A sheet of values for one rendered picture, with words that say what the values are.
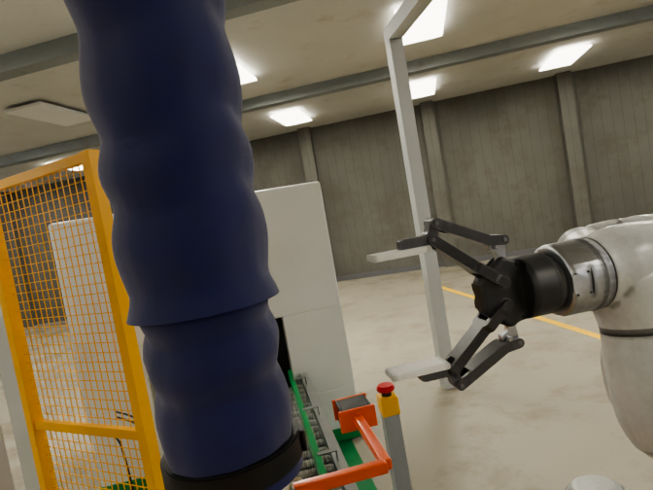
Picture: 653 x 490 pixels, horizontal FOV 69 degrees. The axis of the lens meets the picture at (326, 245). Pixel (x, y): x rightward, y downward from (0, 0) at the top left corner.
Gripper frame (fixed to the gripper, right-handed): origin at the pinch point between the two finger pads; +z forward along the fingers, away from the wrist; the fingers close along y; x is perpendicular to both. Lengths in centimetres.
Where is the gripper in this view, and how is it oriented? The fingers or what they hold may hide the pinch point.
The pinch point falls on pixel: (388, 315)
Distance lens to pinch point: 55.5
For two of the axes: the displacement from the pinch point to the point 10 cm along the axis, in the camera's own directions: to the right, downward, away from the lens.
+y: 1.7, 9.8, 0.6
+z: -9.7, 1.8, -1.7
